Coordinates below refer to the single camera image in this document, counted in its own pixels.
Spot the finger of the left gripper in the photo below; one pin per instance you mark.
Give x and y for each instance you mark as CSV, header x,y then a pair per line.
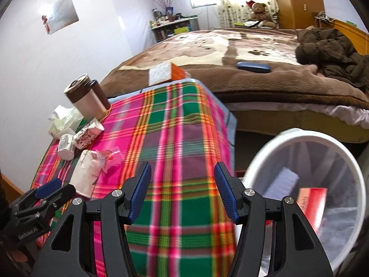
x,y
27,205
47,189

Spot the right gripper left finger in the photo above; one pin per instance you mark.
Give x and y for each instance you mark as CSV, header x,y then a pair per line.
x,y
69,249

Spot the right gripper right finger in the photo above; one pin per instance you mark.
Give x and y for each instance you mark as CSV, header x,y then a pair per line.
x,y
295,247

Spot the white paper bag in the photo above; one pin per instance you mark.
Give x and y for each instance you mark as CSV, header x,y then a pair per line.
x,y
87,172

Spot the red Cilostazol tablet box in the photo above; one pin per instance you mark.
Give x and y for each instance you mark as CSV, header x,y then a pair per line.
x,y
312,203

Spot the red strawberry milk carton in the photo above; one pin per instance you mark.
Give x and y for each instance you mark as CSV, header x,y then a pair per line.
x,y
88,134

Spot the white foam net sleeve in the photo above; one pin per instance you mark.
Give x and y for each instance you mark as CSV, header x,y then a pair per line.
x,y
282,185

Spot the white trash bin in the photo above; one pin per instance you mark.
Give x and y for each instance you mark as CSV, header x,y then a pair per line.
x,y
323,177

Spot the brown lidded mug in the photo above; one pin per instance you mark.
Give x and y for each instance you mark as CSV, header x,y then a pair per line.
x,y
88,97

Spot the plaid tablecloth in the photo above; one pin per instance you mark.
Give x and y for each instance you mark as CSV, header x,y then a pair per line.
x,y
182,131

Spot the orange white small box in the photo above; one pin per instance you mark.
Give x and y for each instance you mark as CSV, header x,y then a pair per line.
x,y
166,72

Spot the bed with brown blanket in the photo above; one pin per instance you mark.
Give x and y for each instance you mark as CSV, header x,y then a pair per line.
x,y
254,72

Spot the cluttered side desk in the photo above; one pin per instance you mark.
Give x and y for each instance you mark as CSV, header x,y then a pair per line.
x,y
163,28

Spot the dark brown jacket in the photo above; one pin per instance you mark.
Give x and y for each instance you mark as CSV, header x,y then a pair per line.
x,y
334,55

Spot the wooden headboard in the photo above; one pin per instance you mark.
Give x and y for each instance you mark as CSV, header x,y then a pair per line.
x,y
358,37

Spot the teddy bear with hat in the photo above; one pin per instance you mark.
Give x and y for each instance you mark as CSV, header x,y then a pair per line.
x,y
260,16

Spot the wooden wardrobe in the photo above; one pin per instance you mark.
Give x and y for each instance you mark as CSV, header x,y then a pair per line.
x,y
294,14

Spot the wall poster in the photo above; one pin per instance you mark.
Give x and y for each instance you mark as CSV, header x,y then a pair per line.
x,y
61,14

